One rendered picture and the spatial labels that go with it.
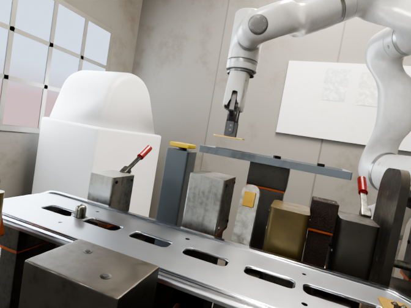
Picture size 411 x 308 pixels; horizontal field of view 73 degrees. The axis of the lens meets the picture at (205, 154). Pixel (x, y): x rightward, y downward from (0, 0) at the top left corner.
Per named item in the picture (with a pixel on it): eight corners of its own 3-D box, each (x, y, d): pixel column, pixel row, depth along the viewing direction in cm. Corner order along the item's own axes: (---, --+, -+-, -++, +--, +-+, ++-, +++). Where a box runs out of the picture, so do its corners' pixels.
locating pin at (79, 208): (70, 224, 53) (73, 203, 52) (78, 222, 55) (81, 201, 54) (79, 227, 52) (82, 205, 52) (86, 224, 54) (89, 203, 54)
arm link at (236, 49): (263, 60, 72) (253, 68, 81) (272, 8, 71) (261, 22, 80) (231, 54, 71) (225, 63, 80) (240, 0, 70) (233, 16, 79)
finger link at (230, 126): (227, 111, 77) (223, 135, 77) (225, 109, 74) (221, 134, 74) (239, 113, 76) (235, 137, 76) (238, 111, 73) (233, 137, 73)
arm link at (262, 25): (367, 4, 67) (249, 48, 65) (331, 29, 83) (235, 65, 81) (355, -34, 66) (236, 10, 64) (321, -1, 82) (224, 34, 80)
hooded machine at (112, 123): (95, 222, 323) (115, 82, 313) (147, 242, 294) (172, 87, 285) (19, 244, 244) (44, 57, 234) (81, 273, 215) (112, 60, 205)
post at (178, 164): (141, 293, 83) (164, 147, 80) (154, 282, 90) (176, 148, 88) (164, 302, 81) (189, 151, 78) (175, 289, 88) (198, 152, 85)
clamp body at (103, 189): (68, 315, 69) (89, 172, 67) (101, 293, 81) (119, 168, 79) (92, 326, 67) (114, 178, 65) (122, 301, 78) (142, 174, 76)
